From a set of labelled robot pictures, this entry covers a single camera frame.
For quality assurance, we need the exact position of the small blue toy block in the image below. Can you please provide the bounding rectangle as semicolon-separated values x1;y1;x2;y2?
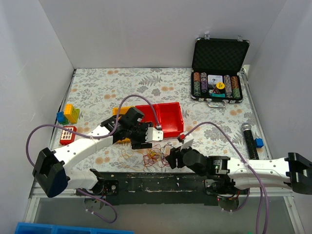
254;138;264;148

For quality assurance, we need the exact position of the yellow round dealer button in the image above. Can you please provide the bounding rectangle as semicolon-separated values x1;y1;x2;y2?
216;82;225;90

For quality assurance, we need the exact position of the yellow plastic bin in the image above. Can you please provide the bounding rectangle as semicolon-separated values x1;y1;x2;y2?
113;106;134;144

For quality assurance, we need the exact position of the blue green toy block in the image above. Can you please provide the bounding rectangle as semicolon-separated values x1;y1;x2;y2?
57;111;69;125

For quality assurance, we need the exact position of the white card deck box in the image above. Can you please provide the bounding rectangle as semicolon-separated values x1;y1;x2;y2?
207;75;223;85

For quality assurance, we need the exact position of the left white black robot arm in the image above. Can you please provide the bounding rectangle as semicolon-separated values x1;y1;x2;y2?
33;107;163;198

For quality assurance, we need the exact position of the aluminium frame rail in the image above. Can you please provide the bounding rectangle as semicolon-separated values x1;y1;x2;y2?
23;180;76;223

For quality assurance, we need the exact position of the colourful wire ball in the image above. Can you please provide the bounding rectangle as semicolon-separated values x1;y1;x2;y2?
142;143;171;168

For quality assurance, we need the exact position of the black poker chip case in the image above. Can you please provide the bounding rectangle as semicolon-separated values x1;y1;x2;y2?
191;38;250;108

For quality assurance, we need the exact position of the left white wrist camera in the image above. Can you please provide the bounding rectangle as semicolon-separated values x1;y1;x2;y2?
145;127;164;142

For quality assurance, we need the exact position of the black microphone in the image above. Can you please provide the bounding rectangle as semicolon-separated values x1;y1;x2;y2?
241;123;259;160

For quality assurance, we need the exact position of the yellow green toy block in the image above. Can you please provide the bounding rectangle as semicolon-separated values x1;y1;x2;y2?
64;104;80;124

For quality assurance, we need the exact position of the red white toy block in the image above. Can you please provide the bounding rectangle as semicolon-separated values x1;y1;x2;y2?
59;126;77;145

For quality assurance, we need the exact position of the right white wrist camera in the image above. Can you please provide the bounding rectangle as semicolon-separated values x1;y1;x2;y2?
181;135;194;150

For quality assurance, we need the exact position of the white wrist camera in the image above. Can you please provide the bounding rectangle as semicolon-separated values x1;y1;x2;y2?
145;127;164;142
181;135;194;150

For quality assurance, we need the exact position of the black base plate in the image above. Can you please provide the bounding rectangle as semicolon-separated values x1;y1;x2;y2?
89;172;218;206

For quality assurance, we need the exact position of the blue plastic tray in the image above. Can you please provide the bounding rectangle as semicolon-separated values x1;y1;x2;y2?
15;222;134;234

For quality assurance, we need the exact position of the red double plastic bin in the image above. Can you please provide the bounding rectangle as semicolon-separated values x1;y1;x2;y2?
136;102;184;138

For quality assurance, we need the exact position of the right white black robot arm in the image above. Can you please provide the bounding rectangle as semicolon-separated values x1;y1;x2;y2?
165;147;312;195

